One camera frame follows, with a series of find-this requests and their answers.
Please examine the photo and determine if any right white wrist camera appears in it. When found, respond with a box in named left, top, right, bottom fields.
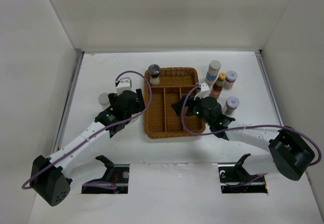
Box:
left=195, top=83, right=210, bottom=99

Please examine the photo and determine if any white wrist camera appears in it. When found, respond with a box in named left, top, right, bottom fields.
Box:
left=115, top=77, right=132, bottom=96
left=195, top=83, right=210, bottom=99

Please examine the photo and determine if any yellow-cap red sauce bottle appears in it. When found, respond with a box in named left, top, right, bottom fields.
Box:
left=210, top=72, right=226, bottom=99

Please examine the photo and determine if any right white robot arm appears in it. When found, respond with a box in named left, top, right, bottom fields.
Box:
left=172, top=96, right=315, bottom=181

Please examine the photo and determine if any red-label spice jar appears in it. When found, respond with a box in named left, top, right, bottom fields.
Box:
left=223, top=70, right=237, bottom=89
left=223, top=96, right=240, bottom=115

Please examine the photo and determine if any silver-lid salt shaker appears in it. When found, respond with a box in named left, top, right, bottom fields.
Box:
left=98, top=93, right=111, bottom=110
left=205, top=60, right=221, bottom=86

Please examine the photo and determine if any far red-label spice jar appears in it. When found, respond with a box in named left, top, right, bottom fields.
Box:
left=223, top=70, right=237, bottom=89

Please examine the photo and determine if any black-cap white spice jar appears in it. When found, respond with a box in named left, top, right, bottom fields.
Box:
left=131, top=115, right=138, bottom=122

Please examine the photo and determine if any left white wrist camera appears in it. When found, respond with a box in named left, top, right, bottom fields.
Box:
left=115, top=77, right=132, bottom=96

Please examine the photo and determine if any near red-label spice jar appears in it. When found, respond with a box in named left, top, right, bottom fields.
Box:
left=223, top=96, right=240, bottom=115

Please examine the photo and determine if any left silver-lid salt shaker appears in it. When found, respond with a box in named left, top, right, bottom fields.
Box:
left=98, top=93, right=111, bottom=110

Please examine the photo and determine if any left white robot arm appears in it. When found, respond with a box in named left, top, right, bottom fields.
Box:
left=24, top=89, right=146, bottom=206

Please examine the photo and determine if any clear-lid white spice jar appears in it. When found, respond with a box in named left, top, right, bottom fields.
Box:
left=148, top=64, right=160, bottom=86

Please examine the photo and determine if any right silver-lid salt shaker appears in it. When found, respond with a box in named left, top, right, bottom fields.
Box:
left=205, top=60, right=221, bottom=86

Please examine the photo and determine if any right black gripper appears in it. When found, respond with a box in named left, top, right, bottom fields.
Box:
left=171, top=92, right=213, bottom=126

